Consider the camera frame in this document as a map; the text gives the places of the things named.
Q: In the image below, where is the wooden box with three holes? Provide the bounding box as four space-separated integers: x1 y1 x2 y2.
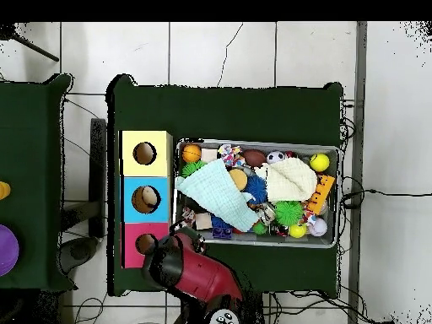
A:
119 130 174 269

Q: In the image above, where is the shallow clear plastic bin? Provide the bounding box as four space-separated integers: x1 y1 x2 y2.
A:
172 138 341 249

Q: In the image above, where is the light blue waffle cloth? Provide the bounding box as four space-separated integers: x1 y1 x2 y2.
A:
175 158 260 233

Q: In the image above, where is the small orange basketball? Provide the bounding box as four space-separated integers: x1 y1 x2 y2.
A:
181 143 203 164

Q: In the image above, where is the blue spiky rubber ball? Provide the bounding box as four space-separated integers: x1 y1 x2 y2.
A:
244 175 268 205

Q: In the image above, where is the small brown football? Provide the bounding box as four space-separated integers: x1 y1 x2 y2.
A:
242 148 267 168

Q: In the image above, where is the small black white soccer ball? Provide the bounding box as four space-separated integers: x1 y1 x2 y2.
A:
266 150 287 165

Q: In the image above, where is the dark green tablecloth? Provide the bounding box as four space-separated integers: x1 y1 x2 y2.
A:
0 73 77 293
105 73 344 298

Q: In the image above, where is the cream waffle cloth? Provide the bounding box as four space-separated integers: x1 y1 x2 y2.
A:
254 157 319 203

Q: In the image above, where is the green spiky rubber ball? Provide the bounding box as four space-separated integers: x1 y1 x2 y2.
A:
273 200 305 227

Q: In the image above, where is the yellow tennis ball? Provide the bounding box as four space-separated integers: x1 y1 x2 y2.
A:
309 152 331 173

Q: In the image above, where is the orange notched foam block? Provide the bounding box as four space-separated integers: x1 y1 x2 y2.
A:
305 174 337 216

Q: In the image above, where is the white baseball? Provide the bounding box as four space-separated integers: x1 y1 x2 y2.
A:
307 217 328 238

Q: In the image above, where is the black metal stand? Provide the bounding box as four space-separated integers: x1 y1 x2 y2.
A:
60 117 108 239

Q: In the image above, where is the dark grey rounded object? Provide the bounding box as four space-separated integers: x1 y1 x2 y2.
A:
58 235 100 274

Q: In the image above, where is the purple ball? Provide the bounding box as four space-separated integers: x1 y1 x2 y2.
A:
0 224 20 278

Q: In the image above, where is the black tripod leg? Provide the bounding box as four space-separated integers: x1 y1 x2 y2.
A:
0 23 61 62

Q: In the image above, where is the black cable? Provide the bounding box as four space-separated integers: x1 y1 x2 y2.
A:
340 175 432 210

